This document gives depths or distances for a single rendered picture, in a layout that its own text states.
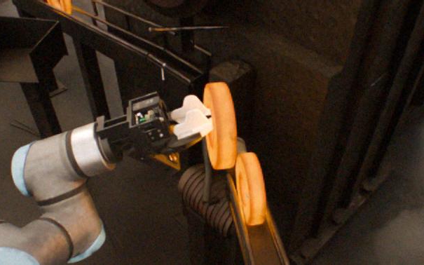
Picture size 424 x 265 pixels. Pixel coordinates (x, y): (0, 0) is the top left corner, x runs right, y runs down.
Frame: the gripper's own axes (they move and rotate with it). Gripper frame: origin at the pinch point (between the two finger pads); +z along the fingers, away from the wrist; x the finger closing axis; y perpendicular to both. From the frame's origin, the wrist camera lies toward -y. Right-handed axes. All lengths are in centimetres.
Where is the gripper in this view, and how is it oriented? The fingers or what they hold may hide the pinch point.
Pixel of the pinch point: (218, 118)
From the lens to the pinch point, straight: 72.5
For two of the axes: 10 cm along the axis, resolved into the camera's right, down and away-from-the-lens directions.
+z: 9.5, -3.0, -0.8
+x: -1.6, -6.9, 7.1
